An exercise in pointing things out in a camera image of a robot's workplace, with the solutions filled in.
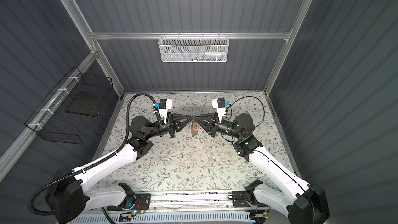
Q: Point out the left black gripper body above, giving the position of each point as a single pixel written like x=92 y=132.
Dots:
x=170 y=126

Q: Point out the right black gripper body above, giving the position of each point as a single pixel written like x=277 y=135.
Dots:
x=215 y=126

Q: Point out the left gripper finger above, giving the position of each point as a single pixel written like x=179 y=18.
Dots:
x=181 y=117
x=182 y=122

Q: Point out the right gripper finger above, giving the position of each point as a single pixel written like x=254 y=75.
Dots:
x=203 y=124
x=204 y=116

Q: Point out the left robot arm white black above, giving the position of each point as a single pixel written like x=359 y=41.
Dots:
x=73 y=193

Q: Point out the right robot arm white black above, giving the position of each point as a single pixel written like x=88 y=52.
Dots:
x=299 y=201

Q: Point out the marker pens in basket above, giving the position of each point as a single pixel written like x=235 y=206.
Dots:
x=213 y=56

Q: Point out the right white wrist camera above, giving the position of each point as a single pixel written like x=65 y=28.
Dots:
x=220 y=105

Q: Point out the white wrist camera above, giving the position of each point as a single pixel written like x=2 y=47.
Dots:
x=220 y=105
x=161 y=110

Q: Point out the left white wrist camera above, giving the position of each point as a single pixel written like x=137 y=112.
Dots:
x=161 y=110

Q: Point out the white wire mesh basket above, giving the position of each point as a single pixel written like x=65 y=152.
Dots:
x=171 y=50

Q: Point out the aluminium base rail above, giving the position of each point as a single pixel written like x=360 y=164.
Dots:
x=193 y=200

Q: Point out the white slotted cable duct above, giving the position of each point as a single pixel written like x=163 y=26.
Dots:
x=200 y=217

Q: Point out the black wire mesh basket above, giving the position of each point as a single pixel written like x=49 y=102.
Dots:
x=69 y=116

